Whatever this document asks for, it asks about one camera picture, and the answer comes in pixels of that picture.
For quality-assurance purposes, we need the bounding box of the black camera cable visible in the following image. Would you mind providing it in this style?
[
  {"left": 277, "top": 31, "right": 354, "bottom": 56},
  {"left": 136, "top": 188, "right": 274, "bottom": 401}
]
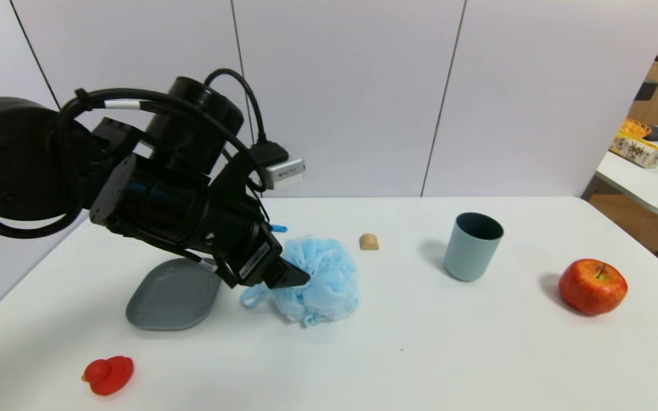
[{"left": 203, "top": 68, "right": 290, "bottom": 167}]

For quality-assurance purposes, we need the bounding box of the blue mesh bath loofah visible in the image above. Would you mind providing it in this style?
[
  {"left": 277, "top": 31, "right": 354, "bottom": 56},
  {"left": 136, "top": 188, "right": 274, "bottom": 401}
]
[{"left": 240, "top": 235, "right": 360, "bottom": 327}]

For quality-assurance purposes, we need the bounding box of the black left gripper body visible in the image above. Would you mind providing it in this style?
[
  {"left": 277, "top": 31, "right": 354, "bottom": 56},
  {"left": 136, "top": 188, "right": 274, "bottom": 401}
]
[{"left": 192, "top": 186, "right": 284, "bottom": 289}]

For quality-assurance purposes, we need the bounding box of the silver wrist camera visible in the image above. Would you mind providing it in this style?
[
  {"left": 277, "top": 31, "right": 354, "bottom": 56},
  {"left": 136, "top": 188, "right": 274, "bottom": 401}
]
[{"left": 264, "top": 159, "right": 306, "bottom": 190}]

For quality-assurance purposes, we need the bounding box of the black arm cable white label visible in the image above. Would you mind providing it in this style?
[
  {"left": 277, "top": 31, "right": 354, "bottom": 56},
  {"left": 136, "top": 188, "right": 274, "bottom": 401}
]
[{"left": 0, "top": 87, "right": 270, "bottom": 239}]

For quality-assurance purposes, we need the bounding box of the red apple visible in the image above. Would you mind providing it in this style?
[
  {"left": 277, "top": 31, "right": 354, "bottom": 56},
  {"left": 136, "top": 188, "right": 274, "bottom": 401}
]
[{"left": 559, "top": 259, "right": 628, "bottom": 316}]

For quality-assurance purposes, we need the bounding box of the orange wire basket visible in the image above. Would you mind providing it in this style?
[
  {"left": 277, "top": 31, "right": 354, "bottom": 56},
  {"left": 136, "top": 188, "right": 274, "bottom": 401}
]
[{"left": 620, "top": 119, "right": 651, "bottom": 139}]

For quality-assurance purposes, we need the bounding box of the printed cardboard box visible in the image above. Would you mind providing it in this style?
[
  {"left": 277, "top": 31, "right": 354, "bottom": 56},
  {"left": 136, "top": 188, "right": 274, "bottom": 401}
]
[{"left": 609, "top": 132, "right": 658, "bottom": 170}]

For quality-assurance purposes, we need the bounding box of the grey-blue plastic cup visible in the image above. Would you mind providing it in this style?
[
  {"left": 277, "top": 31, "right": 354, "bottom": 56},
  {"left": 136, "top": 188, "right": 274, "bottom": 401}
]
[{"left": 444, "top": 212, "right": 504, "bottom": 282}]

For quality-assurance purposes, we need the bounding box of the red rubber duck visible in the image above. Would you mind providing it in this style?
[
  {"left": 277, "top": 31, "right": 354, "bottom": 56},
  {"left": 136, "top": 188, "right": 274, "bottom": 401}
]
[{"left": 82, "top": 356, "right": 135, "bottom": 396}]

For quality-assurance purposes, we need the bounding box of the grey plastic dish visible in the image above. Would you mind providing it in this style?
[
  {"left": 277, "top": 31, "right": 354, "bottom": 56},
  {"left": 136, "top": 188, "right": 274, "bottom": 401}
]
[{"left": 126, "top": 258, "right": 222, "bottom": 331}]

